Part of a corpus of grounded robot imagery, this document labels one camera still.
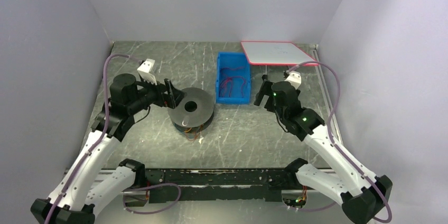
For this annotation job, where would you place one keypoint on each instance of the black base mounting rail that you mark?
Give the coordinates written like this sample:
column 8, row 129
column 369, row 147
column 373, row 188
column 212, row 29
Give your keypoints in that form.
column 268, row 184

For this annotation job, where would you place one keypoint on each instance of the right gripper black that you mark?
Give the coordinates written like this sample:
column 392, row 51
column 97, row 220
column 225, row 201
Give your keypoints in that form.
column 264, row 93

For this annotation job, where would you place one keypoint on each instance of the white board red rim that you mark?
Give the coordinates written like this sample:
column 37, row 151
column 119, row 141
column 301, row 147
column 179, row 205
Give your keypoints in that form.
column 270, row 53

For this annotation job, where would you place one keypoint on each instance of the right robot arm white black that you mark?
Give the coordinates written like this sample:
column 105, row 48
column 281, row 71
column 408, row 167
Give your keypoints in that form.
column 360, row 192

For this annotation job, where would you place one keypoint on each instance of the grey perforated cable spool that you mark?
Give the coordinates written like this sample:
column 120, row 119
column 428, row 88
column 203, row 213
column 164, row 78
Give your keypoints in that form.
column 194, row 113

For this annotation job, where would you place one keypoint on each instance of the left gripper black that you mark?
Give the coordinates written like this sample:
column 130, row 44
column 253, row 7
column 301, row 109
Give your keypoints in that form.
column 166, row 92

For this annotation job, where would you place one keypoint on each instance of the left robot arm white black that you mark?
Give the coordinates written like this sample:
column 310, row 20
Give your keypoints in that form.
column 76, row 199

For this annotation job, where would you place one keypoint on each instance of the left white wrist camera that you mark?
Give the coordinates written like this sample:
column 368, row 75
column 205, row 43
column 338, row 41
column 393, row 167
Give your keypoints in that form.
column 145, row 71

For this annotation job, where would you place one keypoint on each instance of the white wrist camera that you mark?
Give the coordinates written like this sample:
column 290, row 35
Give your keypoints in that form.
column 145, row 71
column 294, row 78

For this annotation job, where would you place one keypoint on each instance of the blue plastic bin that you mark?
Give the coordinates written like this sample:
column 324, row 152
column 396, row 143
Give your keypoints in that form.
column 233, row 80

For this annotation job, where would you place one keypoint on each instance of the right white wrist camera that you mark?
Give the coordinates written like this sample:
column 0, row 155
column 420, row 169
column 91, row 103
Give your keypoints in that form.
column 294, row 78

